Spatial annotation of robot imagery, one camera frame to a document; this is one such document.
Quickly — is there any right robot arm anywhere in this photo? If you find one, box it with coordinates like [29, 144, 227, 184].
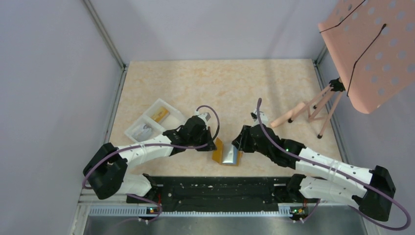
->
[232, 124, 396, 222]

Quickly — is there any white divided plastic tray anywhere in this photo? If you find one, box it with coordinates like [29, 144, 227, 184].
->
[124, 98, 187, 143]

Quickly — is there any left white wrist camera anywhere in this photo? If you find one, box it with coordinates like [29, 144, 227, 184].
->
[194, 111, 211, 124]

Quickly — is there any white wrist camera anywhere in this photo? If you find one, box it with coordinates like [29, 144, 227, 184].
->
[194, 111, 211, 124]
[251, 111, 269, 126]

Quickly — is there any aluminium frame rail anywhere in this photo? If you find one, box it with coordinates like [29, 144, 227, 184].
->
[81, 0, 127, 71]

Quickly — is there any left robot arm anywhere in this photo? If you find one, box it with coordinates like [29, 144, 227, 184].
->
[83, 113, 216, 202]

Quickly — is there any tan leather card holder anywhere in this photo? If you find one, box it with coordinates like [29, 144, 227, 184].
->
[211, 138, 243, 166]

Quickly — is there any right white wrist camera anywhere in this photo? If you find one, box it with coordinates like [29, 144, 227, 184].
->
[251, 111, 269, 126]

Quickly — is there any silver card in tray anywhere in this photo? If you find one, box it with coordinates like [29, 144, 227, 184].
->
[132, 123, 153, 142]

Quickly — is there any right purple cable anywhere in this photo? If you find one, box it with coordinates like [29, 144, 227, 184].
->
[256, 97, 412, 232]

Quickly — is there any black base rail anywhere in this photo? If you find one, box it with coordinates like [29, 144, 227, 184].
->
[145, 176, 316, 213]

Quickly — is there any pink tripod stand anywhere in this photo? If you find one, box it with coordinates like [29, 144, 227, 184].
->
[271, 78, 346, 139]

